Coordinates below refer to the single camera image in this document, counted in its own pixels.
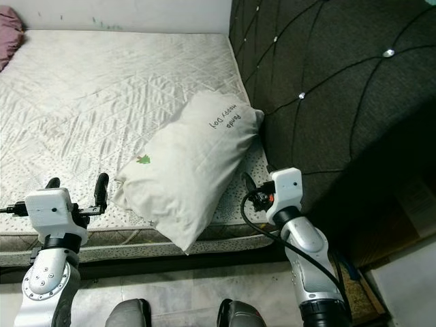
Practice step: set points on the grey robot leg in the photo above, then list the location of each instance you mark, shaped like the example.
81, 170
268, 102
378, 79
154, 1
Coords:
248, 313
129, 313

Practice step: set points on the black tufted headboard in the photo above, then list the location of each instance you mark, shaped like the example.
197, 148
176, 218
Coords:
347, 88

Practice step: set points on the grey left robot leg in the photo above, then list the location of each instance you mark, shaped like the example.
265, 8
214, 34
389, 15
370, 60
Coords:
129, 313

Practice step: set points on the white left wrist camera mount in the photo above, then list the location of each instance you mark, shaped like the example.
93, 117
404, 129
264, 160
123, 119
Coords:
51, 211

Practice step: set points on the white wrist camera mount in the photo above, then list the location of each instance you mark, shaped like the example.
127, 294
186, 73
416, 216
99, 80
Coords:
287, 189
51, 211

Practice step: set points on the white furniture panel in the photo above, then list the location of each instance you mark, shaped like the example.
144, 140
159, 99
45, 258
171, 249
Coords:
405, 286

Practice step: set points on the purple cartoon print blanket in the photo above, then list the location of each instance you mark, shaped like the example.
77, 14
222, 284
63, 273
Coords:
9, 37

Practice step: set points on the grey right robot leg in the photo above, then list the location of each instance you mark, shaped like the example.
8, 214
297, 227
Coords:
248, 313

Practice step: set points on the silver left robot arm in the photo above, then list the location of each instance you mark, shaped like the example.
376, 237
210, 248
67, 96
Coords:
48, 286

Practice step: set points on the brown floor mat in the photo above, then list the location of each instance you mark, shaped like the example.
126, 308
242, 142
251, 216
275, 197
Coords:
364, 293

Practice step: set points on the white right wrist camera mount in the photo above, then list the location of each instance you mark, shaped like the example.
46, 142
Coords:
287, 189

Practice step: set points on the cream printed pillow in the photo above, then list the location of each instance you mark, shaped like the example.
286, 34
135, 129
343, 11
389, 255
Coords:
191, 163

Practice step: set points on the white quilted mattress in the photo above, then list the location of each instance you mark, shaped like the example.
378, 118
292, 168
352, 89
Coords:
95, 102

